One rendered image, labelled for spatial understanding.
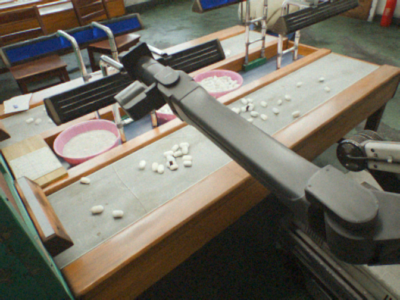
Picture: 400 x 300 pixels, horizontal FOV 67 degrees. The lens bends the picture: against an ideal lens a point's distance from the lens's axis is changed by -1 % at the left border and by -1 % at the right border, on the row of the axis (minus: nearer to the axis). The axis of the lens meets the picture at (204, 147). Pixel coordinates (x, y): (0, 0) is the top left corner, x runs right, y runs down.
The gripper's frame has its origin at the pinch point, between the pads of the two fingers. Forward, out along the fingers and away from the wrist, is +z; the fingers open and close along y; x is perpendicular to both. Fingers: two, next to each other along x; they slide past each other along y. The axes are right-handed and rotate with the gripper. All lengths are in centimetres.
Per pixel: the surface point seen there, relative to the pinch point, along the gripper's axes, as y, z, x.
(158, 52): 13.2, 18.1, 12.5
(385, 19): 254, 165, 389
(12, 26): 42, 278, -28
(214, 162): 51, -2, 7
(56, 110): 5.0, 8.6, -22.3
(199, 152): 51, 7, 6
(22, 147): 29, 49, -46
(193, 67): 22.0, 12.2, 19.6
